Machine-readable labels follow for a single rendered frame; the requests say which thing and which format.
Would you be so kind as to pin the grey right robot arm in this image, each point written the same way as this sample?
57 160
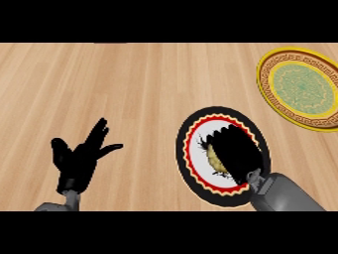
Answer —
280 193

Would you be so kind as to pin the yellow brown green plate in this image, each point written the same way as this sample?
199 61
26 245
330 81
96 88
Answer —
302 87

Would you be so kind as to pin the black red white plate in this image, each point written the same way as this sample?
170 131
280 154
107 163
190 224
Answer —
192 158

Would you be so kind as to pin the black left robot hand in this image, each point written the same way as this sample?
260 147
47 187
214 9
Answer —
81 158

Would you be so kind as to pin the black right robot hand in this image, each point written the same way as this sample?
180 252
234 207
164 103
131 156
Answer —
236 153

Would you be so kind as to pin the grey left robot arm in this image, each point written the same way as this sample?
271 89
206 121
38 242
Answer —
60 202

